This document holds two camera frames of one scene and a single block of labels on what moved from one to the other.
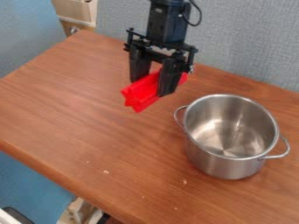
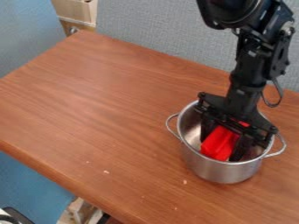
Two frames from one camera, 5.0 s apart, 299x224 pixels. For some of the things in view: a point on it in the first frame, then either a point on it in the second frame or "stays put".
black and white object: x=11 y=216 stays put
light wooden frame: x=76 y=14 stays put
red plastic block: x=143 y=91 -> x=220 y=142
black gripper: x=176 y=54 -> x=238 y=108
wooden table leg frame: x=80 y=213 stays put
